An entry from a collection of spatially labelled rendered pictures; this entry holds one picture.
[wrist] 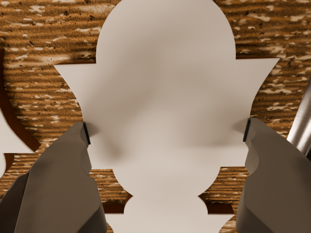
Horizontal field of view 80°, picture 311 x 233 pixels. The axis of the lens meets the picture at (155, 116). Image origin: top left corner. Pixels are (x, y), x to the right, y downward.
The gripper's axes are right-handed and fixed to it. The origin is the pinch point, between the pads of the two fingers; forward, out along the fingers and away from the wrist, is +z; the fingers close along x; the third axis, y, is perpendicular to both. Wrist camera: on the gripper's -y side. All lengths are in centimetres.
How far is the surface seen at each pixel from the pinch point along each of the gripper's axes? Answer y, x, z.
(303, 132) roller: 3.2, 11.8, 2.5
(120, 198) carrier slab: 9.5, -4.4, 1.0
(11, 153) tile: 3.6, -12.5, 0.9
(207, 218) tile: 10.8, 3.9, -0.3
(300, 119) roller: 2.1, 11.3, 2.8
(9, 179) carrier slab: 6.9, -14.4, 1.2
